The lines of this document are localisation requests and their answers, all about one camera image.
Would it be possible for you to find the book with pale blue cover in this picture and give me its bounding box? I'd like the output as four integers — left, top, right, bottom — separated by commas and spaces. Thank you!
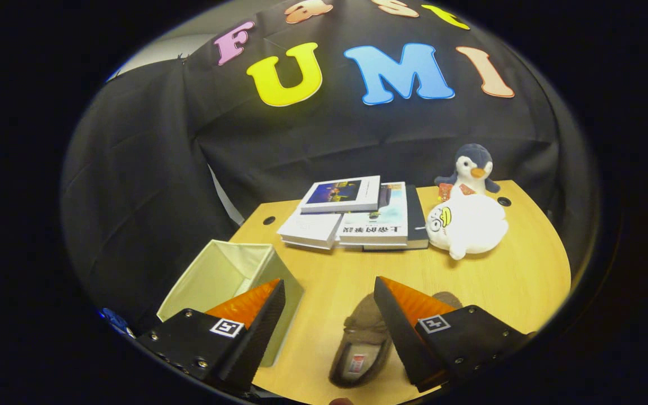
336, 181, 409, 246

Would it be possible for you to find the penguin plush toy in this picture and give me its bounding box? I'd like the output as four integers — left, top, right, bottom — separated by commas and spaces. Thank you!
434, 143, 501, 200

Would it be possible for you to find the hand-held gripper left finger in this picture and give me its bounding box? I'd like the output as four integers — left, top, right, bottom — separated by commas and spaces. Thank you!
136, 278, 286, 394

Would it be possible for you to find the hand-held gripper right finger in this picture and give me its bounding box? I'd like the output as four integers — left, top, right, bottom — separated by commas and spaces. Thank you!
373, 276, 533, 393

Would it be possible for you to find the green fabric storage box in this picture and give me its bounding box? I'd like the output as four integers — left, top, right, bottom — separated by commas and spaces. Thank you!
156, 240, 305, 368

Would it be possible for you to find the black book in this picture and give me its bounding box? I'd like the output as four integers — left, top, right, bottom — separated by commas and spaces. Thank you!
362, 184, 430, 251

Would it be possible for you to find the white book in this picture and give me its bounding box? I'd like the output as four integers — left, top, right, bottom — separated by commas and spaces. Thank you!
277, 211, 344, 250

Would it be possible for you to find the white duck plush toy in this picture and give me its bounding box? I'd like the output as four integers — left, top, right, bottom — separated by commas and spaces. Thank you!
425, 186, 509, 260

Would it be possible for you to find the book with blue photo cover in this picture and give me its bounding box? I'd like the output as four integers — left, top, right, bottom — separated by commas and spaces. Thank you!
300, 175, 381, 214

